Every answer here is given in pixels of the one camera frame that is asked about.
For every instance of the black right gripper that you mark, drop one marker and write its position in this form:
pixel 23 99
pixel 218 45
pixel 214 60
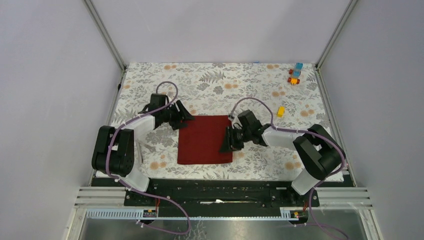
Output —
pixel 227 145

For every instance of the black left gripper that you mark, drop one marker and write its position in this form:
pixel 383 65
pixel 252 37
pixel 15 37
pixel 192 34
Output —
pixel 184 115

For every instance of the dark red cloth napkin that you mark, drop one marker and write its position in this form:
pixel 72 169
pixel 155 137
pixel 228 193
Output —
pixel 199 143

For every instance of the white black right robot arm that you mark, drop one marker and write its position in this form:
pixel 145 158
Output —
pixel 317 150

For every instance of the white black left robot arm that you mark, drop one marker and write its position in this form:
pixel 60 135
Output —
pixel 114 150

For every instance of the silver fork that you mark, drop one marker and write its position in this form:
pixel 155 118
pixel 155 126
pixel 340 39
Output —
pixel 147 147

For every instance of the yellow toy block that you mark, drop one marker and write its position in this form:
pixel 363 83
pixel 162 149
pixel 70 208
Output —
pixel 280 112

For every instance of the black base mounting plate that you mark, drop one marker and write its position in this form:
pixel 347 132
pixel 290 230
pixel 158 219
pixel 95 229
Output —
pixel 228 198

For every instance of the blue orange toy car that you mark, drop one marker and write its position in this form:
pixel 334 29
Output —
pixel 295 73

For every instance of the left aluminium frame post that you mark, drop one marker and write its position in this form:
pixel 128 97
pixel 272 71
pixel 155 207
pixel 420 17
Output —
pixel 94 14

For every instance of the aluminium frame post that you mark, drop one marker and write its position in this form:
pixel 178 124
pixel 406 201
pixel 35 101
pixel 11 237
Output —
pixel 94 14
pixel 337 31

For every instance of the right aluminium frame post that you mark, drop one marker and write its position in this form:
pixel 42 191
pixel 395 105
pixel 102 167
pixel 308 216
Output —
pixel 337 31

